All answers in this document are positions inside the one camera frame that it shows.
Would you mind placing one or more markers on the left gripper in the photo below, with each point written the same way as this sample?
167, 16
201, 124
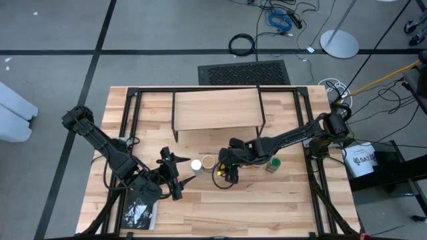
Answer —
168, 170

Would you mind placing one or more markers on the thin black pole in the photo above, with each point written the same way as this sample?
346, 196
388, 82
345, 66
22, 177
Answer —
379, 43

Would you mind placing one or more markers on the furikake jar with tan lid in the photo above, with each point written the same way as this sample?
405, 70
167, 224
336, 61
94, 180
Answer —
208, 162

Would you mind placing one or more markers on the black power strip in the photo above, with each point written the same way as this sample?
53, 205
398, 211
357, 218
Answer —
295, 20

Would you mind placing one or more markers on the white round stand base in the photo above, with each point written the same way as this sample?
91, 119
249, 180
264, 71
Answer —
339, 45

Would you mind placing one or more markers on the white printed box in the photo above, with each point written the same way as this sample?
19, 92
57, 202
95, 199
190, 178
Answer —
360, 160

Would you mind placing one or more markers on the black side cart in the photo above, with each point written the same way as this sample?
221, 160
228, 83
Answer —
397, 170

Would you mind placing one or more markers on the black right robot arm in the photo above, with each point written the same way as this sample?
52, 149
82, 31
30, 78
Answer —
293, 136

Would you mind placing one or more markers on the pale grey furniture piece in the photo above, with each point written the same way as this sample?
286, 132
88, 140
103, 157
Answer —
15, 113

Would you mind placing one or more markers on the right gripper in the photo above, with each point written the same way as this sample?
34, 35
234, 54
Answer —
233, 156

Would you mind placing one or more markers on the green-lidded herb spice jar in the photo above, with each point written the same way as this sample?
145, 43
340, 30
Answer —
274, 164

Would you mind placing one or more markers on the black paperback book The Outsiders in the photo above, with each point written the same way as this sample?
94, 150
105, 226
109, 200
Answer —
138, 213

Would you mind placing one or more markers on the small white plug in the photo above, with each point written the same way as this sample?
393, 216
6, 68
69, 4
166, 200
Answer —
310, 49

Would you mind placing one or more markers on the wooden shelf with black frame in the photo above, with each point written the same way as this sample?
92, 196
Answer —
217, 110

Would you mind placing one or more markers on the white-lidded bagel sesame jar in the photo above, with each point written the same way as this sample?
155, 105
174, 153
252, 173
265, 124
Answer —
196, 165

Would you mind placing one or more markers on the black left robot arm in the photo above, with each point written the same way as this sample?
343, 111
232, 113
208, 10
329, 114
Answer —
100, 141

